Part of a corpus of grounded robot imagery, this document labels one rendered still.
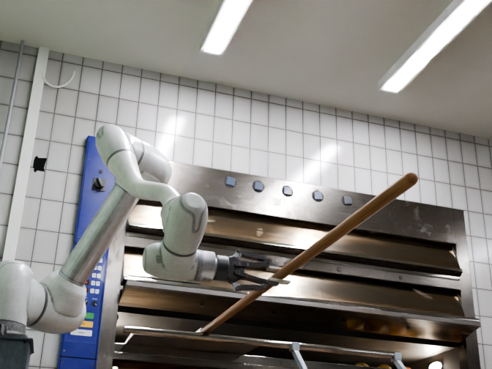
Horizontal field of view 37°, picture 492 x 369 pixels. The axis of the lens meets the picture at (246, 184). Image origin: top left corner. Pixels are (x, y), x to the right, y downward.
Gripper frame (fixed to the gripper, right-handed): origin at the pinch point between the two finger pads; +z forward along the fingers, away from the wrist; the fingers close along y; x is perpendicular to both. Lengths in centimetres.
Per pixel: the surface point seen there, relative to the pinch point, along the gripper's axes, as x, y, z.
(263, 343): -85, 2, 24
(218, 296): -109, -22, 10
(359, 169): -125, -107, 90
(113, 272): -122, -32, -37
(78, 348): -118, 4, -48
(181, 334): -85, 2, -11
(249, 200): -124, -78, 27
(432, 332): -123, -21, 126
